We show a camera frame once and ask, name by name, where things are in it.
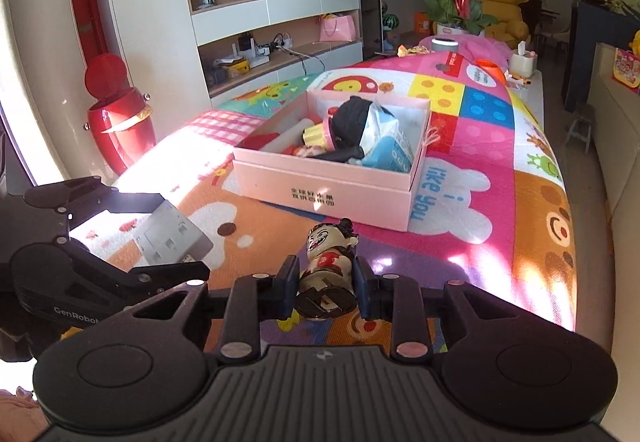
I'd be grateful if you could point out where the small cartoon boy figurine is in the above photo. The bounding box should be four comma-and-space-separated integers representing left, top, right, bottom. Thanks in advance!
295, 218, 358, 321

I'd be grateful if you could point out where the white power strip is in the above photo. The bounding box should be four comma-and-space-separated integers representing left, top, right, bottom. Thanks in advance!
134, 202, 214, 266

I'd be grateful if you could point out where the blue and white tissue pack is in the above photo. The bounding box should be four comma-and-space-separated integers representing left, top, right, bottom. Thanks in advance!
359, 102, 414, 173

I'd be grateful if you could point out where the red and white foam rocket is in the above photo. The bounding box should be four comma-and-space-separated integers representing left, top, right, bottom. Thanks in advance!
242, 118, 314, 154

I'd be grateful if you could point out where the pink and yellow toy clock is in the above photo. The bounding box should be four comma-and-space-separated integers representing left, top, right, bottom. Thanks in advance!
303, 116, 335, 152

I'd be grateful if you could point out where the black plush cat toy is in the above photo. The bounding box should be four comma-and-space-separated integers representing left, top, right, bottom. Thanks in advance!
331, 95, 372, 150

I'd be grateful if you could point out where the white bottle with red cap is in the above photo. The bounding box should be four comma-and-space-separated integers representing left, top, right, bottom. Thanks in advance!
291, 145, 326, 158

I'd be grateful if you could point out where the red trash can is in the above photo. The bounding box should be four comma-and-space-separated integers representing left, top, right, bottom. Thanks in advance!
85, 53, 156, 176

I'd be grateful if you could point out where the colourful cartoon play mat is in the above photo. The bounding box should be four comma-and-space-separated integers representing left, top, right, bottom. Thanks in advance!
64, 33, 580, 358

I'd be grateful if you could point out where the pink cardboard gift box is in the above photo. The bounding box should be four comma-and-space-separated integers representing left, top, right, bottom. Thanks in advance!
233, 89, 431, 232

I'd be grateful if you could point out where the white tv cabinet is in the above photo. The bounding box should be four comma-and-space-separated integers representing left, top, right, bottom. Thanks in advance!
100, 0, 362, 138

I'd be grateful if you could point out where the small wooden stool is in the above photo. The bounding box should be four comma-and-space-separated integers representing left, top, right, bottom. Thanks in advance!
564, 103, 596, 154

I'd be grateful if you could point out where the white tissue holder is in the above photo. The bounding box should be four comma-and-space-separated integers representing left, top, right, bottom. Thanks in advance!
509, 41, 538, 79

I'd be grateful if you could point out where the pink gift bag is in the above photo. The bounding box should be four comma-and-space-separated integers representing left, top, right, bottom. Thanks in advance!
319, 14, 357, 42

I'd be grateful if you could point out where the beige sofa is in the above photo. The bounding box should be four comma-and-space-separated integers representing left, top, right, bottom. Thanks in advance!
588, 43, 639, 441

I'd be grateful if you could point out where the yellow stuffed bear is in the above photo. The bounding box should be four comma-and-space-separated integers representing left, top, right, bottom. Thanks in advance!
482, 0, 529, 49

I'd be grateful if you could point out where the colourful gift bag on sofa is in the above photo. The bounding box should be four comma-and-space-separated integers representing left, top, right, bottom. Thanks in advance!
612, 48, 640, 93

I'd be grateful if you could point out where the yellow backpack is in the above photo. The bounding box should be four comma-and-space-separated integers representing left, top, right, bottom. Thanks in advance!
629, 30, 640, 58

